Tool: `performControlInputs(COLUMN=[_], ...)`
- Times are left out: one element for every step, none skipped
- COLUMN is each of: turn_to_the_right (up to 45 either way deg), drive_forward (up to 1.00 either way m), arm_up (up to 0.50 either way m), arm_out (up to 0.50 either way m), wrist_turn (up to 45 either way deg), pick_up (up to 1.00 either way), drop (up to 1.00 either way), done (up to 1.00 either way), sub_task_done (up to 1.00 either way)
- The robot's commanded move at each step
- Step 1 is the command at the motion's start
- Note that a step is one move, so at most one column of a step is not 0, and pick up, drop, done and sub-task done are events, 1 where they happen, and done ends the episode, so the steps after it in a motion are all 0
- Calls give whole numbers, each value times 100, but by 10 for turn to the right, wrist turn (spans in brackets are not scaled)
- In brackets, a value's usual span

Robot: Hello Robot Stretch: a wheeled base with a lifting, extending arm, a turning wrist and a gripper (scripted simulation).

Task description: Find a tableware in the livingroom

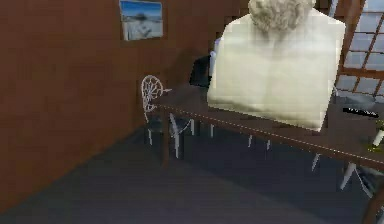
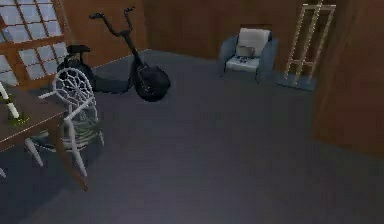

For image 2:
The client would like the white wire-back chair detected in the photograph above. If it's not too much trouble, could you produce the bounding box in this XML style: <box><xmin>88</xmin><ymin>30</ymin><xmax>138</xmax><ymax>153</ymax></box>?
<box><xmin>23</xmin><ymin>67</ymin><xmax>106</xmax><ymax>178</ymax></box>

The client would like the pale wooden rack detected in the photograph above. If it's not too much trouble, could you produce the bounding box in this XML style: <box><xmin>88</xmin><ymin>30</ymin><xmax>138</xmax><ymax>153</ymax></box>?
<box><xmin>275</xmin><ymin>0</ymin><xmax>337</xmax><ymax>92</ymax></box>

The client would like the brown framed window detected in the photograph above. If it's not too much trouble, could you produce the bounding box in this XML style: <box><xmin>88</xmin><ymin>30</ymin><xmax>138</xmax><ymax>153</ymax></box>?
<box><xmin>0</xmin><ymin>0</ymin><xmax>72</xmax><ymax>88</ymax></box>

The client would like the black exercise bike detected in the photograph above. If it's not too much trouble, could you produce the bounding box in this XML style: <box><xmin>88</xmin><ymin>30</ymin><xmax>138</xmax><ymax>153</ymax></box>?
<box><xmin>56</xmin><ymin>5</ymin><xmax>172</xmax><ymax>103</ymax></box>

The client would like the white candle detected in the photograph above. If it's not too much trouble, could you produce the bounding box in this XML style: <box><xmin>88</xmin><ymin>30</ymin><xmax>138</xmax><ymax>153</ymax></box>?
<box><xmin>0</xmin><ymin>81</ymin><xmax>10</xmax><ymax>101</ymax></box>
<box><xmin>5</xmin><ymin>101</ymin><xmax>22</xmax><ymax>120</ymax></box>

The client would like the white cushion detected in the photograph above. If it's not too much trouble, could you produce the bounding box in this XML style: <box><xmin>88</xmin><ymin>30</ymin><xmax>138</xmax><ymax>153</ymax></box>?
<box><xmin>236</xmin><ymin>27</ymin><xmax>272</xmax><ymax>58</ymax></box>

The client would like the blue armchair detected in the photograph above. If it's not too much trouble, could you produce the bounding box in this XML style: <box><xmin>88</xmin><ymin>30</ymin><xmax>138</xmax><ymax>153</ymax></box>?
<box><xmin>218</xmin><ymin>27</ymin><xmax>280</xmax><ymax>84</ymax></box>

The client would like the brown wooden table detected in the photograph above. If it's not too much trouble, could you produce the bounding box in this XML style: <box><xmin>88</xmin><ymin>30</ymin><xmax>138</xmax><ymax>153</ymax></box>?
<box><xmin>0</xmin><ymin>83</ymin><xmax>90</xmax><ymax>192</ymax></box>

